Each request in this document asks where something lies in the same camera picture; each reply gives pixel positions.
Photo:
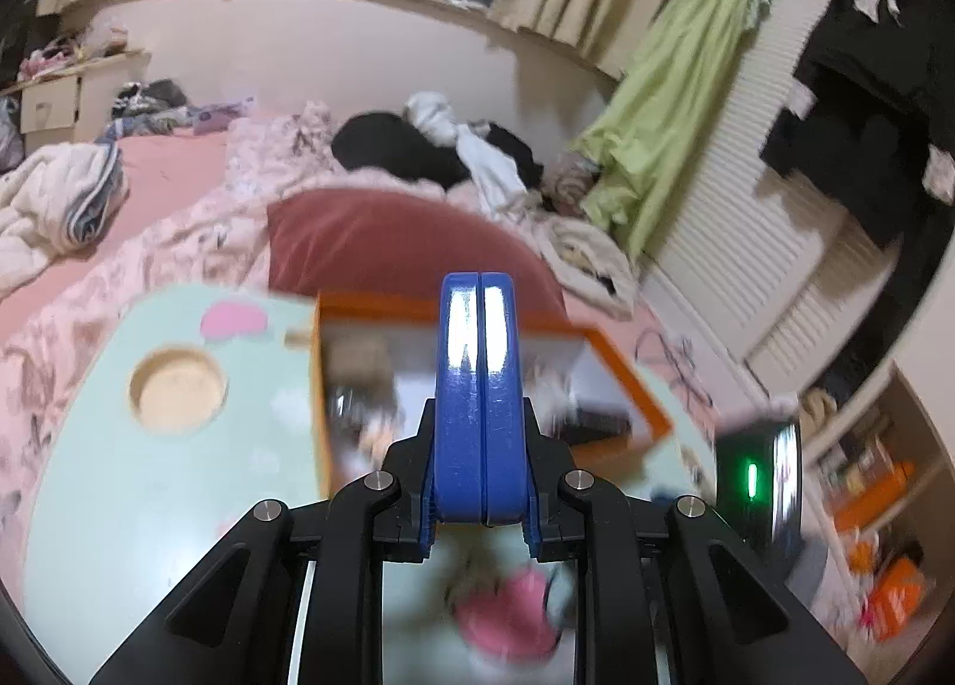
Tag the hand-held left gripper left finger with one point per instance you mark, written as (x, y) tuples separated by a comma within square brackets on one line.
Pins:
[(459, 394)]

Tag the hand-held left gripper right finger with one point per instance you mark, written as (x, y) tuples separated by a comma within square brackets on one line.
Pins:
[(504, 394)]

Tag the orange cardboard box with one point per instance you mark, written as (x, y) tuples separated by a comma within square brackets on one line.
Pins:
[(358, 304)]

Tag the mint green lap desk desktop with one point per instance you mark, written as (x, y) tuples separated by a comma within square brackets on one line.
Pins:
[(186, 506)]

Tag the beige cloth bundle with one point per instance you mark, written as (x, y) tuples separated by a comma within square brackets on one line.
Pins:
[(821, 409)]

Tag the cream towel pile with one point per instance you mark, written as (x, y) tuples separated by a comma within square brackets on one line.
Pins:
[(582, 245)]

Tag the dark red pillow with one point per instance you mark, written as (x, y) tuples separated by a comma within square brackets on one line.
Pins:
[(373, 245)]

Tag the orange packet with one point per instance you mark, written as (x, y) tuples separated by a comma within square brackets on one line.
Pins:
[(899, 599)]

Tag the pinkish clothes pile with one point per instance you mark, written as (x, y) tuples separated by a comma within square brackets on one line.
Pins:
[(571, 181)]

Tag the pink soft object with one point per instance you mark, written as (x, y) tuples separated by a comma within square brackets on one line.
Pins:
[(507, 618)]

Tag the white garment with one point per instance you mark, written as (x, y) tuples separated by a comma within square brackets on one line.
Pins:
[(492, 170)]

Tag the black and white clothes pile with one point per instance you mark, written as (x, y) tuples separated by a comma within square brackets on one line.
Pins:
[(388, 148)]

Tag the white louvre door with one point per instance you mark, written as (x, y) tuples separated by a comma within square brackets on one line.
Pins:
[(746, 208)]

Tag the pink floral blanket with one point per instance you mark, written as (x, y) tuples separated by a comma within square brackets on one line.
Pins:
[(186, 237)]

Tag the light green hanging garment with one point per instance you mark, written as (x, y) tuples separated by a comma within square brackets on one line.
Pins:
[(671, 96)]

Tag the purple flat box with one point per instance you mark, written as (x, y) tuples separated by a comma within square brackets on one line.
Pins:
[(220, 117)]

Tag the black hanging clothes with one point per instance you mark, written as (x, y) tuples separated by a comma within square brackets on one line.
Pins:
[(858, 133)]

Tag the dark patterned clothes pile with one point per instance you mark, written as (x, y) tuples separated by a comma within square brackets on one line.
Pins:
[(153, 99)]

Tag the white quilt with blue edge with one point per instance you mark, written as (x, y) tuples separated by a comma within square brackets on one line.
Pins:
[(45, 200)]

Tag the white cardboard box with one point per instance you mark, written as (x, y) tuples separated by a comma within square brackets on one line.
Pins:
[(52, 103), (112, 84)]

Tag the grey cloth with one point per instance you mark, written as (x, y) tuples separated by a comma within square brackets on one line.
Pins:
[(9, 133)]

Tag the pink clutter pile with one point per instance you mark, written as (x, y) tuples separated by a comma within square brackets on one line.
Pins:
[(67, 51)]

